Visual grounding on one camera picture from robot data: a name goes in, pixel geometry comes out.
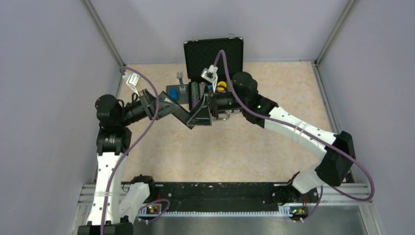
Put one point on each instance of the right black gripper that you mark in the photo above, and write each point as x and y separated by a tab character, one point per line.
202	116

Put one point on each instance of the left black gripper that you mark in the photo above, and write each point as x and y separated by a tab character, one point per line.
146	98

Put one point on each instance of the black remote control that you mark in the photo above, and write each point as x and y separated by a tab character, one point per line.
183	116

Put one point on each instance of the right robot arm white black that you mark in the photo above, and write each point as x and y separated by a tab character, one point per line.
334	151

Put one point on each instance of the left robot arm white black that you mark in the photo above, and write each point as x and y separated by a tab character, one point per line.
111	213

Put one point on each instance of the blue lego brick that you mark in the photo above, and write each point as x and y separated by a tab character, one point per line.
174	94

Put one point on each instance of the grey lego baseplate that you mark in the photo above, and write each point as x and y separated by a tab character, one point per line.
182	98

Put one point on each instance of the green purple chip stack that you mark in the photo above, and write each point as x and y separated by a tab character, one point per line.
194	93

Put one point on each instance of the grey lego tower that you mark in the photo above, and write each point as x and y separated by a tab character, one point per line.
182	86

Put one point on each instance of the yellow round chip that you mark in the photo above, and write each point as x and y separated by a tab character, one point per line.
221	86

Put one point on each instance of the black poker chip case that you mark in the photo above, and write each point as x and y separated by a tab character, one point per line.
201	54

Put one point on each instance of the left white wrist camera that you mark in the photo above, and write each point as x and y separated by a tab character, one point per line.
131	80

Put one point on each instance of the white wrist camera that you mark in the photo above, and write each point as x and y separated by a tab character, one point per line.
131	80
211	76

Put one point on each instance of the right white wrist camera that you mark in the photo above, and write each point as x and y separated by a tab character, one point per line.
211	76

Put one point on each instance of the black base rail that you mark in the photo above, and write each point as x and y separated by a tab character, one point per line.
260	199

